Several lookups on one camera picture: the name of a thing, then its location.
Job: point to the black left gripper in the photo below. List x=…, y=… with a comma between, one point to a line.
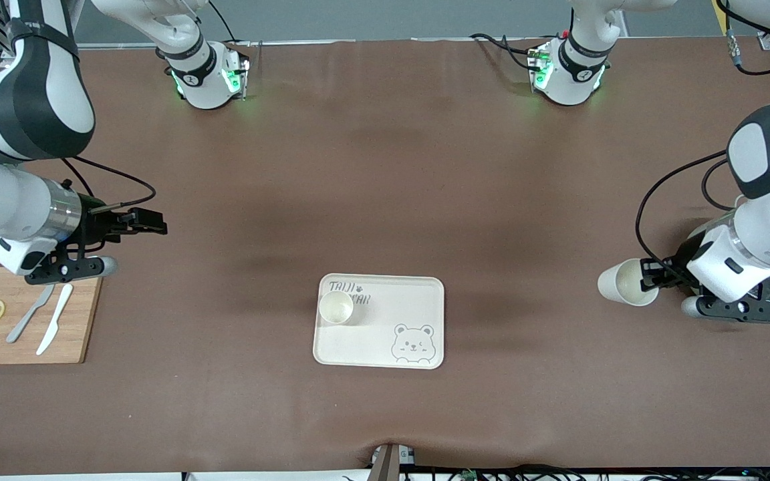
x=680, y=261

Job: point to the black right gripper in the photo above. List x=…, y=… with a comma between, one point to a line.
x=95, y=226

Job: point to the white IKEA cup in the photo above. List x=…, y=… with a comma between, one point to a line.
x=622, y=284
x=335, y=308

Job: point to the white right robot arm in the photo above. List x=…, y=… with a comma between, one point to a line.
x=24, y=100

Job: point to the grey-green electric cooking pot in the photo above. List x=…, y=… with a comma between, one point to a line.
x=698, y=235

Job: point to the bamboo cutting board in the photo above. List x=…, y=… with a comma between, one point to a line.
x=84, y=321

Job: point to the white plastic knife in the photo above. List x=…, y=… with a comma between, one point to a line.
x=56, y=319

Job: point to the grey plastic knife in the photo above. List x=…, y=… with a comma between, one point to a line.
x=24, y=321

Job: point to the cream tray with bear print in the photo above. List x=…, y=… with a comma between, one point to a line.
x=365, y=347

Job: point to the metal table edge bracket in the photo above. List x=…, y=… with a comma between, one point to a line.
x=388, y=464

